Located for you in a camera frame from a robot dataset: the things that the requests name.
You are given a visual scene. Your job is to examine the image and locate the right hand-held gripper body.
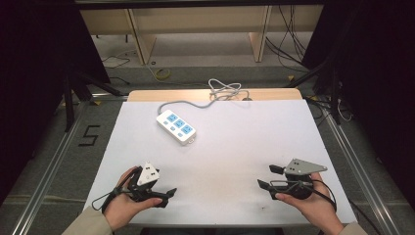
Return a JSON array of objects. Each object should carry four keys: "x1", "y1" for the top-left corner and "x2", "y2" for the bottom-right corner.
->
[{"x1": 269, "y1": 158, "x2": 329, "y2": 201}]

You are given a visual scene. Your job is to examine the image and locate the light wooden desk frame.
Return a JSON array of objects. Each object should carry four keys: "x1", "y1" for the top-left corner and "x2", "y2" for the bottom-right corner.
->
[{"x1": 79, "y1": 4, "x2": 325, "y2": 66}]

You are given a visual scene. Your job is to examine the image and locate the grey power strip cable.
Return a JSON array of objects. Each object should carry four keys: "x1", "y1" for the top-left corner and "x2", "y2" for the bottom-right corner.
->
[{"x1": 157, "y1": 77, "x2": 249, "y2": 116}]

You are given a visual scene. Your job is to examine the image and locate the yellow tape roll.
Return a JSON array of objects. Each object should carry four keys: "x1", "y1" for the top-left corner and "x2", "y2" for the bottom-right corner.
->
[{"x1": 154, "y1": 67, "x2": 171, "y2": 81}]

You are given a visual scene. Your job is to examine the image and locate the metal floor rail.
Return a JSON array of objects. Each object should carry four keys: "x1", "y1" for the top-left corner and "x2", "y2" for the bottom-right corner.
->
[
  {"x1": 11, "y1": 100, "x2": 90, "y2": 235},
  {"x1": 320, "y1": 103, "x2": 403, "y2": 235}
]

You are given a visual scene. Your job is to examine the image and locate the bundle of black cables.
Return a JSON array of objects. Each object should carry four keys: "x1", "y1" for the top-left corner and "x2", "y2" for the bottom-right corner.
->
[{"x1": 264, "y1": 4, "x2": 311, "y2": 73}]

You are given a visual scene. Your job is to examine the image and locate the wooden table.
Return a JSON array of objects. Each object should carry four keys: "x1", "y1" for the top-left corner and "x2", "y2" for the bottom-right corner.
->
[{"x1": 126, "y1": 87, "x2": 303, "y2": 103}]

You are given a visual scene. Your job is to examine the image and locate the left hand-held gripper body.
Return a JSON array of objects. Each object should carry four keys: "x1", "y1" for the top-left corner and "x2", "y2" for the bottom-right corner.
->
[{"x1": 126, "y1": 161, "x2": 161, "y2": 204}]

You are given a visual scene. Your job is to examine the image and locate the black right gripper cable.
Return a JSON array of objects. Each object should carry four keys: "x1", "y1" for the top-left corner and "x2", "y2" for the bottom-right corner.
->
[{"x1": 270, "y1": 178, "x2": 338, "y2": 213}]

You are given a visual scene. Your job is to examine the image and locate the black metal stand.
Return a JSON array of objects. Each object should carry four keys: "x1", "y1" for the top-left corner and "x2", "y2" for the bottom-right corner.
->
[
  {"x1": 61, "y1": 70, "x2": 126, "y2": 133},
  {"x1": 286, "y1": 57, "x2": 345, "y2": 125}
]

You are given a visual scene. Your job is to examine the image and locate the thin black floor cable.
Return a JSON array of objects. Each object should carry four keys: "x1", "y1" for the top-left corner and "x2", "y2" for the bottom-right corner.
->
[{"x1": 101, "y1": 54, "x2": 131, "y2": 71}]

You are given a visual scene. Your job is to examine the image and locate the person's right hand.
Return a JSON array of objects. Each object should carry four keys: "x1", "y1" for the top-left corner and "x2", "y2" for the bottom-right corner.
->
[{"x1": 274, "y1": 171, "x2": 339, "y2": 228}]

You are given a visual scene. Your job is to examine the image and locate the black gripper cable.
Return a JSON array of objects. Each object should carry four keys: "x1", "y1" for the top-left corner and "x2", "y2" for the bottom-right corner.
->
[
  {"x1": 270, "y1": 178, "x2": 338, "y2": 213},
  {"x1": 91, "y1": 177, "x2": 133, "y2": 213}
]

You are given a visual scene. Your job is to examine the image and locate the black curtain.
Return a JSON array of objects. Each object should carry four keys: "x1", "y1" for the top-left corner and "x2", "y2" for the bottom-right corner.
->
[
  {"x1": 300, "y1": 0, "x2": 415, "y2": 212},
  {"x1": 0, "y1": 0, "x2": 112, "y2": 205}
]

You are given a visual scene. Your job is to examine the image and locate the white table cover sheet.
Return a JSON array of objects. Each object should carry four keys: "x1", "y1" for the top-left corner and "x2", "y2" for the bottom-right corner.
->
[{"x1": 83, "y1": 99, "x2": 357, "y2": 227}]

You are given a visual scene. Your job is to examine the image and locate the white power strip blue sockets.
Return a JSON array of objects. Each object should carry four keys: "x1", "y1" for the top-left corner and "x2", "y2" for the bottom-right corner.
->
[{"x1": 156, "y1": 109, "x2": 198, "y2": 146}]

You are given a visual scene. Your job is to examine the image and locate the thin white cable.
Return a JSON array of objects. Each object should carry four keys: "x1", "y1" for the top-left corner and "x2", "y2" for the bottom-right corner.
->
[{"x1": 337, "y1": 97, "x2": 354, "y2": 122}]

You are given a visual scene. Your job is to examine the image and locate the person's left hand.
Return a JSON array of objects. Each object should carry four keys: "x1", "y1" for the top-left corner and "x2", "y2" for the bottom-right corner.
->
[{"x1": 103, "y1": 165, "x2": 163, "y2": 232}]

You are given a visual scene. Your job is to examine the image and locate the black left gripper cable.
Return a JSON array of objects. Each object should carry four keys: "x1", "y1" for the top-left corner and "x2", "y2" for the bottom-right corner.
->
[{"x1": 91, "y1": 177, "x2": 133, "y2": 213}]

